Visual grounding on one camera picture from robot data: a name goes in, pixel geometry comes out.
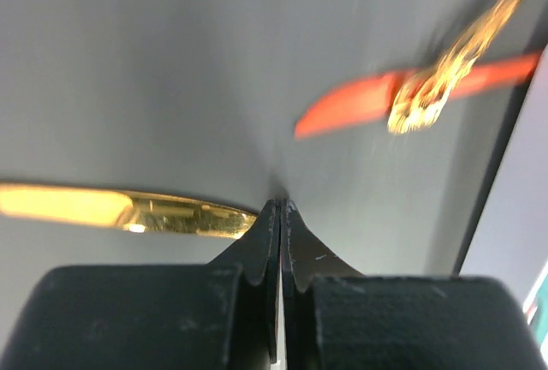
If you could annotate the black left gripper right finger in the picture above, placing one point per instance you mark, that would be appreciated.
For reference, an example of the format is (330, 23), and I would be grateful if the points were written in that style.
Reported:
(338, 318)

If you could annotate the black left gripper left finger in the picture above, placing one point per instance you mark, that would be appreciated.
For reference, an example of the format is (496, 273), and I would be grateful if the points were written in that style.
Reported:
(218, 315)

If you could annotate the gold metal knife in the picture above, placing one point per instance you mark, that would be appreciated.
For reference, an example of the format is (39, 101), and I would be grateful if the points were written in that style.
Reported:
(132, 211)

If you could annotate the orange plastic knife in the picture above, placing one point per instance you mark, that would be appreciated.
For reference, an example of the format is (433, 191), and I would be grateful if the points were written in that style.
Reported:
(369, 98)

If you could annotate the gold metal spoon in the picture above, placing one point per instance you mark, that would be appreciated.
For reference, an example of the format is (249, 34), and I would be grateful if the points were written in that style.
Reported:
(422, 97)

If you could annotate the white divided utensil tray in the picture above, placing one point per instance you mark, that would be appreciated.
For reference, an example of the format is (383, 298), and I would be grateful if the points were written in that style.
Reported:
(510, 241)

